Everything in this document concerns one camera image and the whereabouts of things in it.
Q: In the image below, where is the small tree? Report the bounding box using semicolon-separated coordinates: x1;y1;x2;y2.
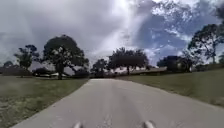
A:
90;58;109;79
13;44;40;78

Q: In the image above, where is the wide low tree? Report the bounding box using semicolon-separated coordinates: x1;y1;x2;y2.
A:
107;47;150;76

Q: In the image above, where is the grey concrete path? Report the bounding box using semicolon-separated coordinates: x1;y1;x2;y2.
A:
11;78;224;128

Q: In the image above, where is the large broad tree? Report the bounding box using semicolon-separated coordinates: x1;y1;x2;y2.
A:
41;34;91;80

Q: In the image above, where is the dark clump of trees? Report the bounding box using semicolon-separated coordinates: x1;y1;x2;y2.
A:
156;54;195;73

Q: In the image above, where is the robot's own part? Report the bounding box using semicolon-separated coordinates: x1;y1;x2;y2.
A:
72;121;84;128
143;120;156;128

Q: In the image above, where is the grass verge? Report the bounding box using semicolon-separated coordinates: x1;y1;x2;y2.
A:
116;68;224;108

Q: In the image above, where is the patchy grass field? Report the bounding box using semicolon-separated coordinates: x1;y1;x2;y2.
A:
0;75;90;128

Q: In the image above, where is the tall thin tree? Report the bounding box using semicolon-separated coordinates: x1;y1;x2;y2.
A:
187;23;224;65

